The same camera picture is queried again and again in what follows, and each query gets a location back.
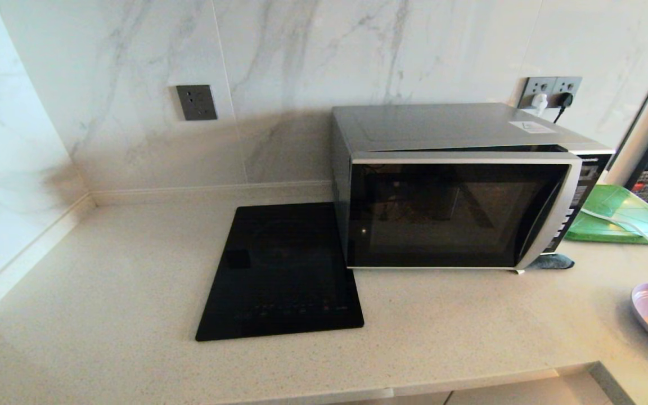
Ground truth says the dark blue cloth pad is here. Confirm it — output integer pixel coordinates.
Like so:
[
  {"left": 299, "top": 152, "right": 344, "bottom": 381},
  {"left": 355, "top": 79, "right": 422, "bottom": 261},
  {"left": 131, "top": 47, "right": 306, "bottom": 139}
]
[{"left": 528, "top": 253, "right": 575, "bottom": 271}]

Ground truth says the green plastic cutting board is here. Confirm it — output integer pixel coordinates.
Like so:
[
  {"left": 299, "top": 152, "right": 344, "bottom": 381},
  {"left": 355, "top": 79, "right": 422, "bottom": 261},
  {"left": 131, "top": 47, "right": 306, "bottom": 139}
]
[{"left": 563, "top": 184, "right": 648, "bottom": 245}]

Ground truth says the single dark grey wall socket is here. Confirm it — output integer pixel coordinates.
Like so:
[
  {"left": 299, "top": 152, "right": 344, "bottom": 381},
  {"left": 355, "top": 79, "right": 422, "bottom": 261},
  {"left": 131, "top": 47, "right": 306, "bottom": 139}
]
[{"left": 176, "top": 84, "right": 218, "bottom": 121}]

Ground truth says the silver microwave oven body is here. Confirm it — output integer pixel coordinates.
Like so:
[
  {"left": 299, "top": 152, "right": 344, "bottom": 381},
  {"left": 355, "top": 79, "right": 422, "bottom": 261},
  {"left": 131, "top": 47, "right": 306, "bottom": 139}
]
[{"left": 331, "top": 103, "right": 616, "bottom": 272}]

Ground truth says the white power cable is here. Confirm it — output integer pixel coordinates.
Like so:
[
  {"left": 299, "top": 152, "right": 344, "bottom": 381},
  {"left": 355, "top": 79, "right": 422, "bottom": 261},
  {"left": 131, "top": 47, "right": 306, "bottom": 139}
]
[{"left": 580, "top": 207, "right": 648, "bottom": 260}]

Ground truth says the black glass microwave door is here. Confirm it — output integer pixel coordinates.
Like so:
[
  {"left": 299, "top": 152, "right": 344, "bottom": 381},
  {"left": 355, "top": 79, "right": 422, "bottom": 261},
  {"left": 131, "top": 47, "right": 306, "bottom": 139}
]
[{"left": 346, "top": 151, "right": 583, "bottom": 271}]

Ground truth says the grey socket with black plug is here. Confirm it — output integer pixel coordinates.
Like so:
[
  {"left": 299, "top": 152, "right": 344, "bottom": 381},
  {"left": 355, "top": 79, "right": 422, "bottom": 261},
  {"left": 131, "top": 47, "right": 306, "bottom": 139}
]
[{"left": 552, "top": 77, "right": 583, "bottom": 108}]

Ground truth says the grey socket with white plug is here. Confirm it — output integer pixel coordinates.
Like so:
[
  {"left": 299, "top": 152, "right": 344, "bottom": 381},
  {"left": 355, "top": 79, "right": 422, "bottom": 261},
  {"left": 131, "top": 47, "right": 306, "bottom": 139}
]
[{"left": 518, "top": 77, "right": 555, "bottom": 110}]

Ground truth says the black power plug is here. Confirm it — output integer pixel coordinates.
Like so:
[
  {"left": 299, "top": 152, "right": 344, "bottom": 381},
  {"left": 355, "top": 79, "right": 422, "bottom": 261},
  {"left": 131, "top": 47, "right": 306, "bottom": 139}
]
[{"left": 553, "top": 93, "right": 575, "bottom": 123}]

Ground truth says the black glass induction cooktop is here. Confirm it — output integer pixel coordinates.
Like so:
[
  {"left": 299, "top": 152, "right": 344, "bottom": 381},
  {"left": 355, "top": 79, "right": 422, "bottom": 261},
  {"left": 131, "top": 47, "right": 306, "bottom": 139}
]
[{"left": 195, "top": 201, "right": 365, "bottom": 342}]

